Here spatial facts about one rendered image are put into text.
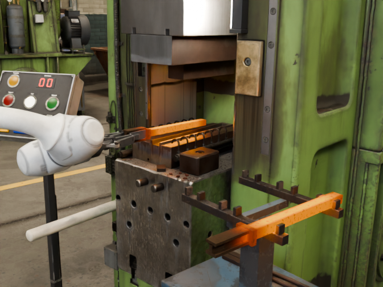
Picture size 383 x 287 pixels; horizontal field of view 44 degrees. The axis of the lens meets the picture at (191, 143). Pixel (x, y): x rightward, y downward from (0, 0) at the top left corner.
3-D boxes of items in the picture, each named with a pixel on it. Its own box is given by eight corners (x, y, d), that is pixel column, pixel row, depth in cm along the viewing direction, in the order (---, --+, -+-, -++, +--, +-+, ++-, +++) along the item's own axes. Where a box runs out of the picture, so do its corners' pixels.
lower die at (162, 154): (171, 168, 163) (171, 145, 161) (132, 157, 175) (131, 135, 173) (241, 146, 193) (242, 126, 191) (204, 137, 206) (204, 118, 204)
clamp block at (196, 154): (197, 176, 155) (198, 158, 153) (178, 171, 160) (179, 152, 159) (220, 168, 164) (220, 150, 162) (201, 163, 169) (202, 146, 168)
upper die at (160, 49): (171, 65, 154) (171, 36, 151) (130, 61, 166) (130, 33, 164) (245, 58, 184) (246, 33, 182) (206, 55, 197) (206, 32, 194)
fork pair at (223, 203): (235, 216, 104) (236, 208, 104) (218, 209, 108) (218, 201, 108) (297, 193, 119) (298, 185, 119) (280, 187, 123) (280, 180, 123)
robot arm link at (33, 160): (66, 172, 142) (88, 162, 133) (18, 185, 131) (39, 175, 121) (54, 138, 142) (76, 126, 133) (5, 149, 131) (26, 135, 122)
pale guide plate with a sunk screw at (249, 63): (257, 96, 148) (260, 41, 144) (234, 93, 154) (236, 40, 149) (261, 95, 150) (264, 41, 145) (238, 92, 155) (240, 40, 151)
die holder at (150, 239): (188, 306, 161) (191, 183, 149) (117, 267, 185) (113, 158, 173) (275, 249, 201) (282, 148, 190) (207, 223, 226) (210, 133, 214)
